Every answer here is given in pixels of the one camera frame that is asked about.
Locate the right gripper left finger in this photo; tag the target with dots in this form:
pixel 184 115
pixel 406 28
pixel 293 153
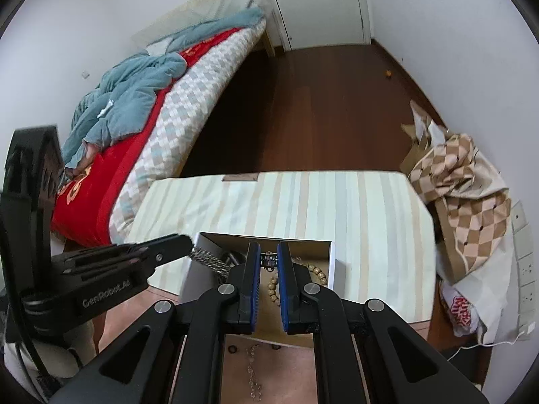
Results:
pixel 173 353

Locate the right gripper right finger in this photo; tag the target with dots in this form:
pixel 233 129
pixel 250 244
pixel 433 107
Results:
pixel 365 353

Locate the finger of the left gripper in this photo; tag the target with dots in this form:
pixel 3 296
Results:
pixel 171 246
pixel 91 269

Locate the black smart watch band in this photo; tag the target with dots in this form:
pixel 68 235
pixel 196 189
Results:
pixel 233 258

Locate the white cardboard box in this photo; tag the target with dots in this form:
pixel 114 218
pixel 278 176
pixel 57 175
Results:
pixel 199 278

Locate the red blanket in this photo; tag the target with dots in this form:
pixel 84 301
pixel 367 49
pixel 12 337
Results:
pixel 98 206

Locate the bed with checkered mattress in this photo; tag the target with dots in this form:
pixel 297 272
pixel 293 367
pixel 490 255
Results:
pixel 140 123

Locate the white plastic bag red print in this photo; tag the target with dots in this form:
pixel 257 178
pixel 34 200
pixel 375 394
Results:
pixel 462 315

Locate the teal blue quilt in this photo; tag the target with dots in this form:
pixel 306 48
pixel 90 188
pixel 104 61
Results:
pixel 121 104

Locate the white power strip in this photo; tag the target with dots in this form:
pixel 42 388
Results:
pixel 525 271

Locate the brown checkered cloth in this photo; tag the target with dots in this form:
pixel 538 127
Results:
pixel 470 197

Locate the white door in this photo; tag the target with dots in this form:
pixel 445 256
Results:
pixel 311 23

